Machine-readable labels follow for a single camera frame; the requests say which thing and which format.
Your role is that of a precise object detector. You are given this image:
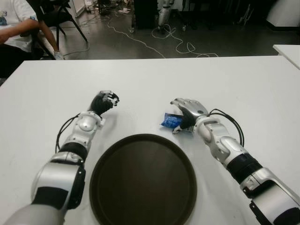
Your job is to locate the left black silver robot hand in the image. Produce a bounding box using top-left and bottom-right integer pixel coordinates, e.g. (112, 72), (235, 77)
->
(90, 90), (120, 116)

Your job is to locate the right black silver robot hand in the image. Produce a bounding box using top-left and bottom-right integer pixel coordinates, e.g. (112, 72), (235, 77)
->
(169, 97), (209, 135)

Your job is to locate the blue Oreo cookie packet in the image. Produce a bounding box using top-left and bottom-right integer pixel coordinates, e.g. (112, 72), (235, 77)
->
(159, 112), (194, 133)

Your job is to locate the round dark brown tray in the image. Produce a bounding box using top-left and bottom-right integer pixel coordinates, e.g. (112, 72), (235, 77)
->
(89, 133), (198, 225)

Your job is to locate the black armchair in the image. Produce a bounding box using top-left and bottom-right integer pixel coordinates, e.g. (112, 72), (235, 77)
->
(30, 0), (89, 60)

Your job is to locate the white display cabinet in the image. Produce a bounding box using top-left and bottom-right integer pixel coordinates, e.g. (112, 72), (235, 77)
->
(70, 0), (86, 17)

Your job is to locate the black cabinet on casters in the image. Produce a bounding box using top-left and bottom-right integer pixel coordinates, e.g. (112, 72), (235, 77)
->
(128, 0), (160, 32)

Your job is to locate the grey folded stand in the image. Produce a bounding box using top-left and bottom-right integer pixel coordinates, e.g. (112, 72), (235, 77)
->
(239, 4), (255, 25)

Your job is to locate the white side table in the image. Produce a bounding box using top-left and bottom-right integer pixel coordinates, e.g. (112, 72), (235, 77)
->
(273, 44), (300, 70)

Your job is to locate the seated person in white shirt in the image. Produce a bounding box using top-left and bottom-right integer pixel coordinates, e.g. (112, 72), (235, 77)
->
(0, 0), (64, 78)

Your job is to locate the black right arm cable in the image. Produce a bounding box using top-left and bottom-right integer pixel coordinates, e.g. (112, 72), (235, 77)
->
(208, 108), (245, 147)

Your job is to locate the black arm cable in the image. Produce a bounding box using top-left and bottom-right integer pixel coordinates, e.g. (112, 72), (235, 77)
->
(55, 113), (82, 153)
(208, 108), (245, 147)

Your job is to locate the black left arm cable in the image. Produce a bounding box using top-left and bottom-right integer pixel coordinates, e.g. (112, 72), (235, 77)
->
(55, 113), (82, 153)

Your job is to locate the white floor cable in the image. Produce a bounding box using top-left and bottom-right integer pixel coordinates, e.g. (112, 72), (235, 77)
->
(106, 14), (218, 58)

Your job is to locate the white curved pedestal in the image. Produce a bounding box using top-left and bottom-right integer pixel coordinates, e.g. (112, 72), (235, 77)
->
(266, 0), (300, 31)

